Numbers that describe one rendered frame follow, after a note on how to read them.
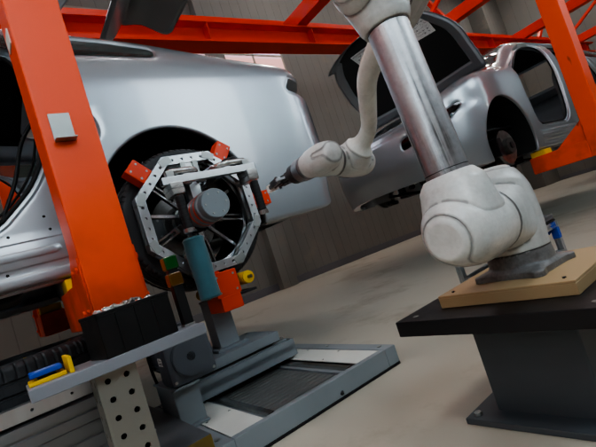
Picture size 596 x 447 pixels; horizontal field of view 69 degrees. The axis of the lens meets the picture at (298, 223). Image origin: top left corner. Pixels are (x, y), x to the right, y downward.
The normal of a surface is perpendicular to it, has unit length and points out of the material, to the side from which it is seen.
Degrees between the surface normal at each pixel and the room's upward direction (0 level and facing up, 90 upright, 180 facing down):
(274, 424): 90
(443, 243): 96
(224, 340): 90
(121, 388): 90
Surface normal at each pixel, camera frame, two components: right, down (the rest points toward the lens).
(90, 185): 0.54, -0.22
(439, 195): -0.74, -0.04
